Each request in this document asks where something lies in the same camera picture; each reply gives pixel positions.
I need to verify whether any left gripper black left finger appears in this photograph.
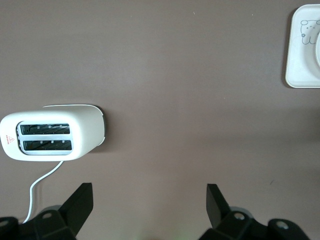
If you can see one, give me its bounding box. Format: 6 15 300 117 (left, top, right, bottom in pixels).
19 183 94 240

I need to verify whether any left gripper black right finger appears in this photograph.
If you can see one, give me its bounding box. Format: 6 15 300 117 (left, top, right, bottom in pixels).
199 184 268 240

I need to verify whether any round cream plate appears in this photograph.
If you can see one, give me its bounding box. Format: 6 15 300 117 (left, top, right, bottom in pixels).
313 31 320 70

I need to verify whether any cream rabbit print tray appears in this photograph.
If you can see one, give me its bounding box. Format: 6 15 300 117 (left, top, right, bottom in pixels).
284 3 320 89

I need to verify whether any cream two-slot toaster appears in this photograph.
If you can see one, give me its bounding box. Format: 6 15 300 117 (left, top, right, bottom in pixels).
0 104 106 163

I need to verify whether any white toaster power cable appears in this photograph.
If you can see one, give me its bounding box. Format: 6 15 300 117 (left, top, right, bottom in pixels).
22 160 65 225

